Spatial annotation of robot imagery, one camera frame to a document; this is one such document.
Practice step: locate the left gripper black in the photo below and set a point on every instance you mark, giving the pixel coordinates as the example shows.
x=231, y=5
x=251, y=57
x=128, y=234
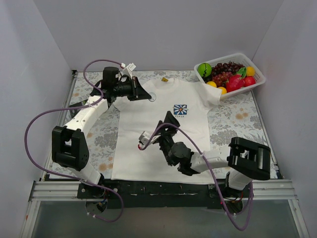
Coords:
x=134, y=88

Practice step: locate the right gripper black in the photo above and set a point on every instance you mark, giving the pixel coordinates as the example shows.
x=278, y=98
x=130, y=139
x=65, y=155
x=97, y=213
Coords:
x=164, y=131

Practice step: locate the white t-shirt daisy print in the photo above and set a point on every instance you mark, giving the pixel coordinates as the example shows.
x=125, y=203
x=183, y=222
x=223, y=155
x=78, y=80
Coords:
x=189, y=104

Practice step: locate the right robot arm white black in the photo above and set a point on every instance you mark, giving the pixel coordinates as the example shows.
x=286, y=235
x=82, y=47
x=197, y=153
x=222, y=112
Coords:
x=248, y=160

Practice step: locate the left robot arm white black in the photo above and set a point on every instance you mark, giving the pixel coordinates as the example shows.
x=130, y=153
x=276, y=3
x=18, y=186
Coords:
x=69, y=146

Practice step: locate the yellow orange left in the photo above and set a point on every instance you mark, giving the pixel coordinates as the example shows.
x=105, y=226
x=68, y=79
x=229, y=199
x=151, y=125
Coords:
x=211, y=83

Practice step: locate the yellow orange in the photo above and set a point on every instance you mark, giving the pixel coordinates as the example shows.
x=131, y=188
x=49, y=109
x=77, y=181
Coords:
x=211, y=83
x=223, y=90

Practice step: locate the yellow orange front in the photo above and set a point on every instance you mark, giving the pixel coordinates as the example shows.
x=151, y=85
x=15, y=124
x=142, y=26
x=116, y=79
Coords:
x=223, y=90

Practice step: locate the green watermelon ball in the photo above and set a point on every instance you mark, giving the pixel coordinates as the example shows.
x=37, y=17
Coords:
x=204, y=70

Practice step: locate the red grape bunch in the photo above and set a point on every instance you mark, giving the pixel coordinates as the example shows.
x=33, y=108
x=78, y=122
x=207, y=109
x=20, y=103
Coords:
x=221, y=79

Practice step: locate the black green cardboard box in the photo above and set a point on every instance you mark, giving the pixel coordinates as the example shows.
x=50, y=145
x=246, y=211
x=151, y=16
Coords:
x=75, y=108

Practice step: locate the dark purple grape bunch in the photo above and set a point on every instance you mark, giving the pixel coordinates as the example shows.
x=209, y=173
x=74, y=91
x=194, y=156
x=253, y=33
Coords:
x=226, y=67

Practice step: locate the red dragon fruit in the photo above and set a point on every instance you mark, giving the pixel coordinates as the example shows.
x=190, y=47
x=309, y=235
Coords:
x=234, y=83

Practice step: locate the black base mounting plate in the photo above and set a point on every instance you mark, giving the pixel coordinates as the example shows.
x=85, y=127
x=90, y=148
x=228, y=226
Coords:
x=151, y=194

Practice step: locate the red apple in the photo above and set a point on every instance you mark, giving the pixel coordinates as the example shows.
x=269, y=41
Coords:
x=249, y=80

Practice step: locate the white plastic fruit basket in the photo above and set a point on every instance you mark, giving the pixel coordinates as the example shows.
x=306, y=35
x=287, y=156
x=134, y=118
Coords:
x=237, y=58

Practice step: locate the yellow lemon back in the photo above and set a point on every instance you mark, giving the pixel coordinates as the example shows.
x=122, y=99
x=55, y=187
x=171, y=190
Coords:
x=250, y=71

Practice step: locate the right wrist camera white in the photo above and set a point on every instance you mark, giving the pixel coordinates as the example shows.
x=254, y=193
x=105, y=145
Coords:
x=144, y=139

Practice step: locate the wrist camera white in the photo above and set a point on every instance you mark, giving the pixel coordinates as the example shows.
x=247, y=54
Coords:
x=128, y=69
x=144, y=139

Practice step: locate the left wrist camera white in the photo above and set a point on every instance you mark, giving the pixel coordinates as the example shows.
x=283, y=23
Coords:
x=128, y=69

